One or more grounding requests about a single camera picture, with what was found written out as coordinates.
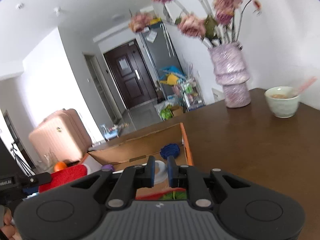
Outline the yellow box on refrigerator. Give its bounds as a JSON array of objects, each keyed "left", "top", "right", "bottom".
[{"left": 150, "top": 18, "right": 162, "bottom": 25}]

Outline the red cardboard box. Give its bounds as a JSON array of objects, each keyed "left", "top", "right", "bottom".
[{"left": 39, "top": 123, "right": 194, "bottom": 200}]

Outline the orange fruit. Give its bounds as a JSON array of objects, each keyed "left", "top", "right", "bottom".
[{"left": 54, "top": 161, "right": 67, "bottom": 172}]

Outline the wire storage cart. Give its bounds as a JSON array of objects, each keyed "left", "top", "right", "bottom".
[{"left": 177, "top": 78, "right": 205, "bottom": 111}]

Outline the green plastic bag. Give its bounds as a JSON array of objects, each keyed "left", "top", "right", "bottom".
[{"left": 160, "top": 105, "right": 173, "bottom": 120}]

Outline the purple flower-shaped object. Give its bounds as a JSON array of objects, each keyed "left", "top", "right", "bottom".
[{"left": 101, "top": 164, "right": 115, "bottom": 172}]

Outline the person left hand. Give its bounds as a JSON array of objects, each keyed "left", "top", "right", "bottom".
[{"left": 1, "top": 205, "right": 21, "bottom": 240}]

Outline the blue flower-shaped lid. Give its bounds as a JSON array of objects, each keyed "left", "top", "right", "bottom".
[{"left": 160, "top": 143, "right": 180, "bottom": 160}]

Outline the yellow blue bags pile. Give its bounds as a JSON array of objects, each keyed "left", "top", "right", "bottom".
[{"left": 159, "top": 66, "right": 187, "bottom": 86}]

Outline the grey refrigerator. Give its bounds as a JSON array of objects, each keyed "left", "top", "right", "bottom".
[{"left": 139, "top": 21, "right": 183, "bottom": 99}]

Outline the pink suitcase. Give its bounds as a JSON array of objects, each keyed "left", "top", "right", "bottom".
[{"left": 29, "top": 108, "right": 92, "bottom": 163}]

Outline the white round lid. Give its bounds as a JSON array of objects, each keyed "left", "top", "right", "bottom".
[{"left": 154, "top": 160, "right": 168, "bottom": 185}]

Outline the pale green ceramic bowl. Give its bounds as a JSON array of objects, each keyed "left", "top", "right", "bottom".
[{"left": 264, "top": 86, "right": 300, "bottom": 119}]

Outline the dried pink rose bouquet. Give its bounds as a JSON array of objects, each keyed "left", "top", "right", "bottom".
[{"left": 128, "top": 0, "right": 263, "bottom": 48}]

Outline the pink ceramic vase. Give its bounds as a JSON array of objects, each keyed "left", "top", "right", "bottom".
[{"left": 208, "top": 43, "right": 251, "bottom": 108}]

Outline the small cardboard box floor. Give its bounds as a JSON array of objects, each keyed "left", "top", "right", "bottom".
[{"left": 170, "top": 105, "right": 184, "bottom": 116}]

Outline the pink spoon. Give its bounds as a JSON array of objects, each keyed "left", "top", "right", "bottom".
[{"left": 291, "top": 76, "right": 317, "bottom": 98}]

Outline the dark brown entrance door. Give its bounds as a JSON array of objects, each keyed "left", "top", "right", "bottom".
[{"left": 104, "top": 40, "right": 157, "bottom": 108}]

